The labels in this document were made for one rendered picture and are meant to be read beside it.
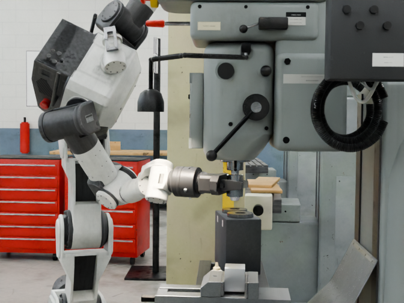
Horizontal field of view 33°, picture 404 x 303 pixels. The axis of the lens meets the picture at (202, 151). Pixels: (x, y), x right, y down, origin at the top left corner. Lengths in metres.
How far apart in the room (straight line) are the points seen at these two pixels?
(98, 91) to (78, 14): 9.16
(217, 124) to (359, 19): 0.48
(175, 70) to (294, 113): 1.91
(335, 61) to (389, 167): 0.37
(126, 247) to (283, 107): 4.87
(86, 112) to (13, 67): 9.39
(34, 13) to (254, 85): 9.73
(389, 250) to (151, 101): 0.72
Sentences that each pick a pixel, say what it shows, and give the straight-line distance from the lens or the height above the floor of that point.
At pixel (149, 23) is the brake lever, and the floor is 1.70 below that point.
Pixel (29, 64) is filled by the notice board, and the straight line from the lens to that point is 11.36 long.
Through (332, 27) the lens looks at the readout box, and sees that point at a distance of 1.57.
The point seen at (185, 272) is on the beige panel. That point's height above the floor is 0.59.
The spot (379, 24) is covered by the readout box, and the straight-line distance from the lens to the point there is 1.59.
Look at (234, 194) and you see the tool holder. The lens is 1.90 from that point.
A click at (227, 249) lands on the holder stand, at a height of 0.99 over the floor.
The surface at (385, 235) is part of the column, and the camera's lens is 1.82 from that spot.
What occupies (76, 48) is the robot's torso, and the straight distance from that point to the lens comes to 2.21.
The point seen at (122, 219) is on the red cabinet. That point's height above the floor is 0.45.
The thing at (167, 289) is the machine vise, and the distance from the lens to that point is 1.84.
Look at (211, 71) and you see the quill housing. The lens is 1.83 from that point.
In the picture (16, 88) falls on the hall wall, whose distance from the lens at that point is 11.41.
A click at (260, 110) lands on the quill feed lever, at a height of 1.45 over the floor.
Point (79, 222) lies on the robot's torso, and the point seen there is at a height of 1.05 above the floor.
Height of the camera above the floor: 1.43
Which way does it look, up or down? 3 degrees down
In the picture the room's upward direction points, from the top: 1 degrees clockwise
